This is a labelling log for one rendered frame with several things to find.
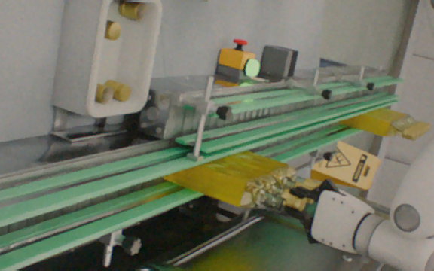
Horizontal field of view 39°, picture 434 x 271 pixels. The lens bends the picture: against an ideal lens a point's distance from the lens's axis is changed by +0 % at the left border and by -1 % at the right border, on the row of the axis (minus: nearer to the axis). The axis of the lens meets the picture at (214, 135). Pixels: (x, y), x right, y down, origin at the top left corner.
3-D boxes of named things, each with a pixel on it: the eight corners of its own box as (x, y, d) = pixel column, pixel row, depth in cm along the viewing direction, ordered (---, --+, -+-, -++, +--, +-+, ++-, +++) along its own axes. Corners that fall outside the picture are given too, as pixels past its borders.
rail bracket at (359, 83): (334, 81, 213) (371, 91, 207) (339, 61, 211) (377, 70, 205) (337, 81, 217) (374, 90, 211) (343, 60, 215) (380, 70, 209)
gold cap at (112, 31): (91, 16, 111) (110, 21, 109) (104, 16, 114) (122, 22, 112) (89, 36, 112) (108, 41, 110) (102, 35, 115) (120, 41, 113)
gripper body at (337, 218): (372, 256, 116) (324, 232, 123) (386, 206, 114) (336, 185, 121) (352, 263, 110) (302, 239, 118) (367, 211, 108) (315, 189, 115)
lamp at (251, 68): (242, 75, 160) (252, 77, 158) (245, 58, 159) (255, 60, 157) (249, 74, 164) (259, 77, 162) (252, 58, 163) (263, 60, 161)
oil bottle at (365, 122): (337, 123, 230) (412, 144, 217) (340, 108, 228) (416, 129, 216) (342, 121, 235) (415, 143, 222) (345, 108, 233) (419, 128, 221)
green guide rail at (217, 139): (174, 141, 127) (207, 153, 124) (175, 137, 127) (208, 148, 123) (383, 93, 279) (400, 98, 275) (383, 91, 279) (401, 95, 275)
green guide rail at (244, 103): (181, 107, 125) (214, 117, 122) (181, 102, 125) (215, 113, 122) (387, 77, 277) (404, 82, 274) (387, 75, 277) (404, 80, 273)
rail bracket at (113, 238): (62, 251, 106) (123, 281, 100) (68, 214, 105) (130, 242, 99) (78, 245, 110) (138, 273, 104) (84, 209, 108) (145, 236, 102)
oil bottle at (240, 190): (160, 178, 128) (252, 213, 118) (166, 153, 126) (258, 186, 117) (175, 175, 133) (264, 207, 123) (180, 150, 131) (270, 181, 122)
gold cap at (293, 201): (278, 206, 123) (297, 214, 121) (282, 190, 122) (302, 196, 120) (285, 202, 126) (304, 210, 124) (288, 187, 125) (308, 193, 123)
